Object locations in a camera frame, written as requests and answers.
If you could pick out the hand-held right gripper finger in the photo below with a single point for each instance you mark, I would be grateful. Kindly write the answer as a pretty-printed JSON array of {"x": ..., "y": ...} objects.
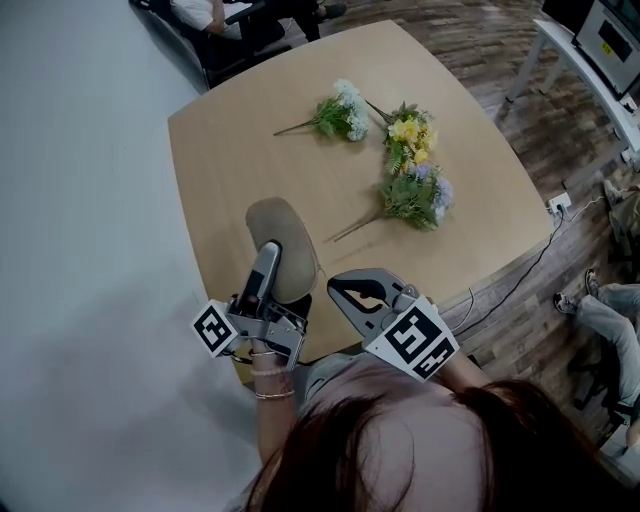
[
  {"x": 357, "y": 315},
  {"x": 395, "y": 282}
]

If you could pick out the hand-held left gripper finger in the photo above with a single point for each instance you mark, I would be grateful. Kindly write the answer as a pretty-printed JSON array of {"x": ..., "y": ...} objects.
[{"x": 265, "y": 270}]

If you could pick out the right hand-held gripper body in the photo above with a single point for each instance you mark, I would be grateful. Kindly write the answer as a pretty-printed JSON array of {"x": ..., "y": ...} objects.
[{"x": 415, "y": 340}]

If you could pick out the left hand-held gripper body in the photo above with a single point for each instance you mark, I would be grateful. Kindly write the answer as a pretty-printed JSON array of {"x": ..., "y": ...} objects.
[{"x": 215, "y": 327}]

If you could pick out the person's right forearm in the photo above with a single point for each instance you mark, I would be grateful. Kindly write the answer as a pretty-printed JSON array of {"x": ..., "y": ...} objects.
[{"x": 465, "y": 372}]

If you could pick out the person's left forearm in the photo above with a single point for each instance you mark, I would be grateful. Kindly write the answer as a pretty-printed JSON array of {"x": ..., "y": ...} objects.
[{"x": 275, "y": 425}]

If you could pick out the person's light shirt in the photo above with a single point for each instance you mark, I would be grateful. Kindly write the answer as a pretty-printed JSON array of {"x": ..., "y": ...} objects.
[{"x": 330, "y": 375}]

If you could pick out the purple artificial flower bouquet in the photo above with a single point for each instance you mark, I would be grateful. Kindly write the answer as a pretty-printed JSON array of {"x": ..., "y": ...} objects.
[{"x": 415, "y": 200}]

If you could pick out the gold bangle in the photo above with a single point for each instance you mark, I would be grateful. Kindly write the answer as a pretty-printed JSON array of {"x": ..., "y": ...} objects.
[{"x": 275, "y": 395}]

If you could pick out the yellow artificial flower bouquet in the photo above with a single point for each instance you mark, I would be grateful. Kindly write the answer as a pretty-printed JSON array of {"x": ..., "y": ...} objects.
[{"x": 407, "y": 132}]

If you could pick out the white artificial flower bouquet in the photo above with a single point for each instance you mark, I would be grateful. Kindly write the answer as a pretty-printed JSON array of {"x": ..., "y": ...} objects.
[{"x": 345, "y": 112}]

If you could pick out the white power strip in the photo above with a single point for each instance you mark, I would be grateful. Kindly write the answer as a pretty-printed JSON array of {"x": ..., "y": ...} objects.
[{"x": 559, "y": 202}]

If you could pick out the black office chair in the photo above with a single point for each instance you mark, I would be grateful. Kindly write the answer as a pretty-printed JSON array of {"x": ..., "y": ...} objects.
[{"x": 225, "y": 55}]

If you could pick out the long white desk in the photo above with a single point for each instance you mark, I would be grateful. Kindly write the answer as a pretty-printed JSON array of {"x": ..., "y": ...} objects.
[{"x": 565, "y": 45}]

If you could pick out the black screen panel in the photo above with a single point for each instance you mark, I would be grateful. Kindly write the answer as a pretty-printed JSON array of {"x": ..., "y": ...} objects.
[{"x": 565, "y": 7}]

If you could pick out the white framed monitor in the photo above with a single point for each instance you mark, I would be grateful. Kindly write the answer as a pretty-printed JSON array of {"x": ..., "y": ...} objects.
[{"x": 610, "y": 35}]

